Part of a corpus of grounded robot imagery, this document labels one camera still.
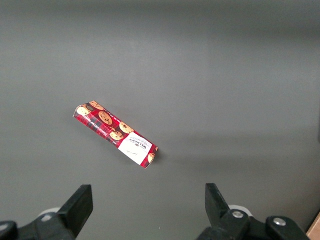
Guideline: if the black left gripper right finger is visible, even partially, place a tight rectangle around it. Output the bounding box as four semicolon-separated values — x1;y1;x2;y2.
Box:
197;182;311;240

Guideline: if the tan box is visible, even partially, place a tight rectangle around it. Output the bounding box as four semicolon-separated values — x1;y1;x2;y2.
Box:
306;214;320;240

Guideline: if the red cookie box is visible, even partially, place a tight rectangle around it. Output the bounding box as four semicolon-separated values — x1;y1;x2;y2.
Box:
72;100;159;169

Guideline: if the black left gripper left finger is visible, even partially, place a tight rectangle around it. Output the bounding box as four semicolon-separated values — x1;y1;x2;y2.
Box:
0;184;94;240

